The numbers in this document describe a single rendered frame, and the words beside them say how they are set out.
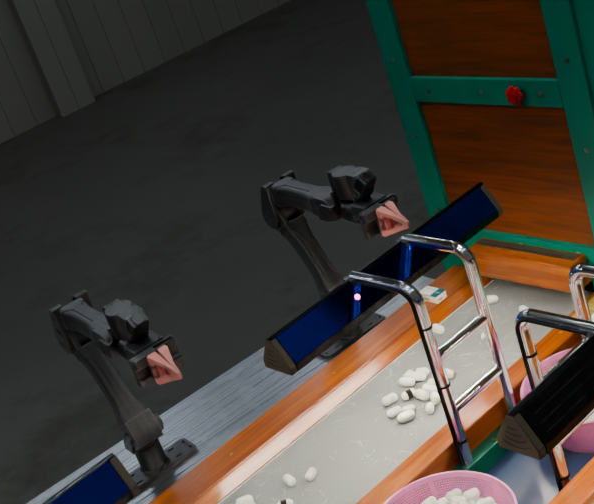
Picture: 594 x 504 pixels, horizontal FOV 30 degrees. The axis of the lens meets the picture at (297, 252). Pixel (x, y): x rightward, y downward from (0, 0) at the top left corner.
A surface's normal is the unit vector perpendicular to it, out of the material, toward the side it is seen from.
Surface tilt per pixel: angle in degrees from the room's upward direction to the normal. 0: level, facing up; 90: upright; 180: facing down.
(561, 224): 90
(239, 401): 0
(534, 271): 90
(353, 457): 0
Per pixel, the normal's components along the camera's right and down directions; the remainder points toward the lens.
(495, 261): -0.71, 0.49
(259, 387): -0.31, -0.86
